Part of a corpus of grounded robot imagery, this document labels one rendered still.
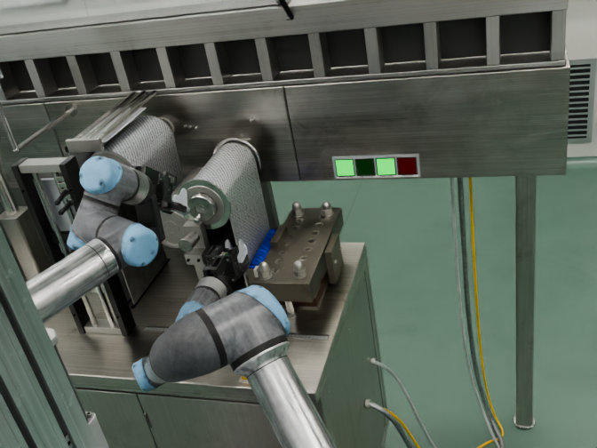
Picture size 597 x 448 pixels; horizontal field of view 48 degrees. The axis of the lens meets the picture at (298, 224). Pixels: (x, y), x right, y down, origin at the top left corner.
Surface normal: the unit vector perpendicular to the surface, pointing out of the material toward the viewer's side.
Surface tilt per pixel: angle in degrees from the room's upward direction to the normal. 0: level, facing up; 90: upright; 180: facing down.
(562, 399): 0
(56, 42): 90
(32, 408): 90
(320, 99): 90
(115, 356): 0
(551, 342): 0
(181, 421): 90
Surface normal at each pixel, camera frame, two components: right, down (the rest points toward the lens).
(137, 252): 0.73, 0.23
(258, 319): 0.36, -0.40
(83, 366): -0.16, -0.86
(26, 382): 0.93, 0.04
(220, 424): -0.26, 0.52
